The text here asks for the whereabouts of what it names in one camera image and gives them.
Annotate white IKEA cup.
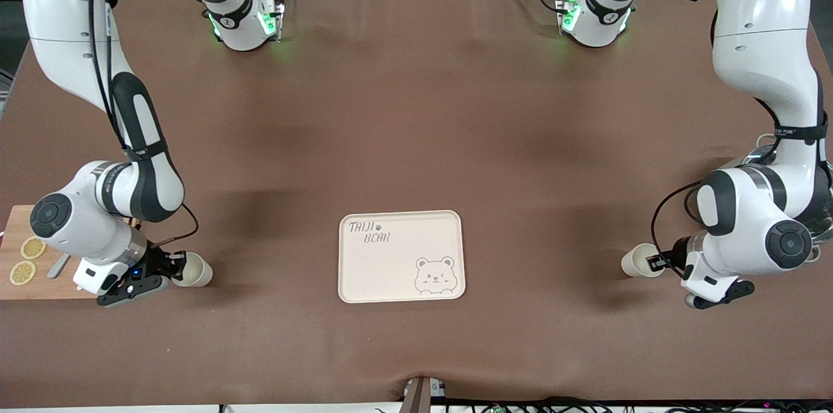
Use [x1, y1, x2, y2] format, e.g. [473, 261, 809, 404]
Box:
[621, 243, 666, 278]
[171, 252, 213, 288]

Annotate bamboo cutting board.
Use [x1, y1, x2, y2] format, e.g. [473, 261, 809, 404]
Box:
[0, 205, 141, 301]

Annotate white bear print tray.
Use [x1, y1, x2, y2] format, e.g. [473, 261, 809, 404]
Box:
[338, 210, 467, 304]

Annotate black table edge cables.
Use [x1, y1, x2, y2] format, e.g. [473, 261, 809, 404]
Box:
[443, 395, 833, 413]

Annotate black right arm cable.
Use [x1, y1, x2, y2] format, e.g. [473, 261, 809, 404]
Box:
[88, 0, 131, 153]

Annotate brown camera stand post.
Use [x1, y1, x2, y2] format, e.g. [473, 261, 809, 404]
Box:
[403, 376, 446, 413]

